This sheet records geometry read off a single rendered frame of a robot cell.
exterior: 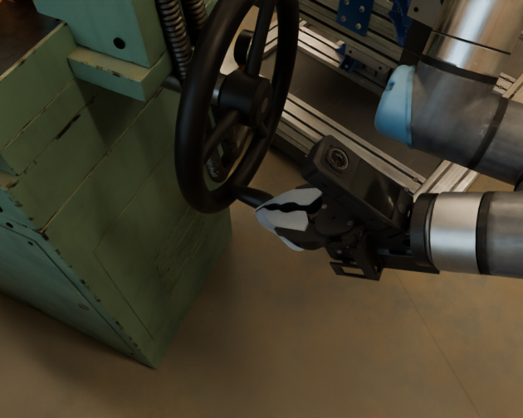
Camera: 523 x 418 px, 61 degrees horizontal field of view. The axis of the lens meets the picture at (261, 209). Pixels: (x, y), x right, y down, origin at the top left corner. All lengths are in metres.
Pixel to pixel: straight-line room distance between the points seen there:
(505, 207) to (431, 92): 0.13
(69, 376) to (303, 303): 0.64
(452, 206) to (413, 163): 0.90
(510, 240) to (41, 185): 0.48
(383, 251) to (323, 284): 0.82
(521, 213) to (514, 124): 0.10
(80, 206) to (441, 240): 0.45
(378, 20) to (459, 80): 0.70
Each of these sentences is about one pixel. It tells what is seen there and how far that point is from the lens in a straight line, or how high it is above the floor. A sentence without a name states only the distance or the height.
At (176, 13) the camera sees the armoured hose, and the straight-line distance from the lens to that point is 0.50.
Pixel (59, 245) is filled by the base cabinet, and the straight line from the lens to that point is 0.65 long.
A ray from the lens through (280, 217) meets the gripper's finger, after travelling 0.50.
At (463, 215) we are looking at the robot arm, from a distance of 0.42.
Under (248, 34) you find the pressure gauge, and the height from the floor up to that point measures 0.69.
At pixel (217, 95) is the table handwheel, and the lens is 0.54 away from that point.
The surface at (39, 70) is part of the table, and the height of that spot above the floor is 0.88.
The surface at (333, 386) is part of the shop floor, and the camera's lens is 1.22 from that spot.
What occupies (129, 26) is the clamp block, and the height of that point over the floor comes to 0.92.
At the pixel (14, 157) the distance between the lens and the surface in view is 0.53.
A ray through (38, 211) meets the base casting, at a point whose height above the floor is 0.74.
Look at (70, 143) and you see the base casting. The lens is 0.59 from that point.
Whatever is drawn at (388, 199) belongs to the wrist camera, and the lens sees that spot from 0.44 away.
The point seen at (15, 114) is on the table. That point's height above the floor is 0.86.
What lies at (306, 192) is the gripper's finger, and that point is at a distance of 0.51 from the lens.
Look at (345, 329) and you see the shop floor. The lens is 1.26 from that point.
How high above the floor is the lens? 1.19
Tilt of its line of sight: 57 degrees down
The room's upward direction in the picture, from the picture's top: straight up
